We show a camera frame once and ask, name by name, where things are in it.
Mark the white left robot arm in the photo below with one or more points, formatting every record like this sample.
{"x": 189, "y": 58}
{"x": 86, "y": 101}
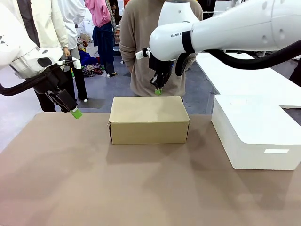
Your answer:
{"x": 23, "y": 58}

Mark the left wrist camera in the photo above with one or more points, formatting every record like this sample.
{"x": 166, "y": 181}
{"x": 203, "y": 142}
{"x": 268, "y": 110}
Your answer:
{"x": 76, "y": 64}

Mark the bystander in pink top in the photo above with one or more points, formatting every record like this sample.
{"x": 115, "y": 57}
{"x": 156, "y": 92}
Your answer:
{"x": 100, "y": 14}

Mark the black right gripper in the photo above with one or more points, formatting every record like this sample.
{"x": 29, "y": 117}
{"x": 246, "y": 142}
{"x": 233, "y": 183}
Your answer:
{"x": 161, "y": 66}

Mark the bystander in black trousers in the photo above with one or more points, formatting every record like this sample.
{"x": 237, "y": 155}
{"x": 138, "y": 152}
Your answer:
{"x": 74, "y": 18}

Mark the white storage boxes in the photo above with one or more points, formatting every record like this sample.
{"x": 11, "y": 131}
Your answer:
{"x": 87, "y": 26}

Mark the brown cardboard shoe box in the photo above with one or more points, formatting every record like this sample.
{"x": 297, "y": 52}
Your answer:
{"x": 148, "y": 117}

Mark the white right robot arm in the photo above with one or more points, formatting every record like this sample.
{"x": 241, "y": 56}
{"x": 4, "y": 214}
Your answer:
{"x": 235, "y": 30}

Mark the patterned cloth pile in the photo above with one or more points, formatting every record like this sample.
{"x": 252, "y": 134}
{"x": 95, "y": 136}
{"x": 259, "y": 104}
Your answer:
{"x": 91, "y": 70}

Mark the grey floor mat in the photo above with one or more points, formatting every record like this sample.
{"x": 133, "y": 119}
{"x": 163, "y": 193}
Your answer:
{"x": 91, "y": 103}

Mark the white foam block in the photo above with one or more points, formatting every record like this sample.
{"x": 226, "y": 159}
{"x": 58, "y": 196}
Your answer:
{"x": 254, "y": 131}

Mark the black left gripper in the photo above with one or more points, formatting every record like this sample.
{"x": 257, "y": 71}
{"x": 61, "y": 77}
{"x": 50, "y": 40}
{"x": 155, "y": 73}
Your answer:
{"x": 51, "y": 80}

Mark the person in beige sweater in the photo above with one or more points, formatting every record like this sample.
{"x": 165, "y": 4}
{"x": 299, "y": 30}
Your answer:
{"x": 138, "y": 35}

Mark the bystander in white jacket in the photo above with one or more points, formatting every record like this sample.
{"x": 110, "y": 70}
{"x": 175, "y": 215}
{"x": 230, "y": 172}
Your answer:
{"x": 53, "y": 23}

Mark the blue bag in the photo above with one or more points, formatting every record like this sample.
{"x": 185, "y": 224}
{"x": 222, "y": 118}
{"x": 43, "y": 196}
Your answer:
{"x": 85, "y": 57}

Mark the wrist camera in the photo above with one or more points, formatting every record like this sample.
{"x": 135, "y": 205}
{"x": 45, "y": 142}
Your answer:
{"x": 76, "y": 64}
{"x": 141, "y": 54}

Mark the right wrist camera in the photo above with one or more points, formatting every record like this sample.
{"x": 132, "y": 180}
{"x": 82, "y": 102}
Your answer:
{"x": 141, "y": 54}

